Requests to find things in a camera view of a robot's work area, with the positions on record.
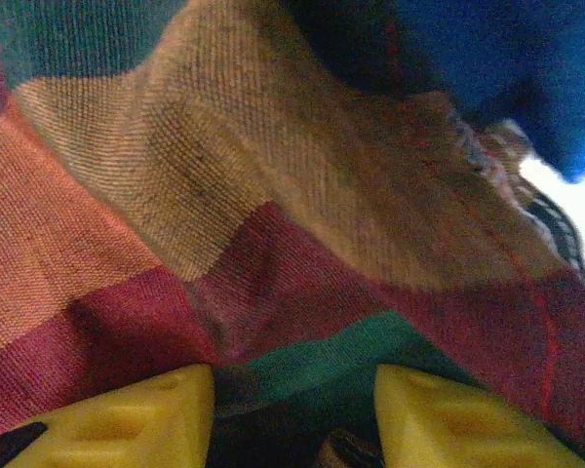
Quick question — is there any multicolour plaid long sleeve shirt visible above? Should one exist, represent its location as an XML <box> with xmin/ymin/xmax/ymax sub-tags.
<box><xmin>0</xmin><ymin>0</ymin><xmax>585</xmax><ymax>468</ymax></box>

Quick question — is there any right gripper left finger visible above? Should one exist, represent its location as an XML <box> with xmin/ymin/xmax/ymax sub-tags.
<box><xmin>0</xmin><ymin>363</ymin><xmax>217</xmax><ymax>468</ymax></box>

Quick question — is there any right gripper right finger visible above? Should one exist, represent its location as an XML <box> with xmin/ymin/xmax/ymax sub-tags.
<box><xmin>373</xmin><ymin>363</ymin><xmax>585</xmax><ymax>468</ymax></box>

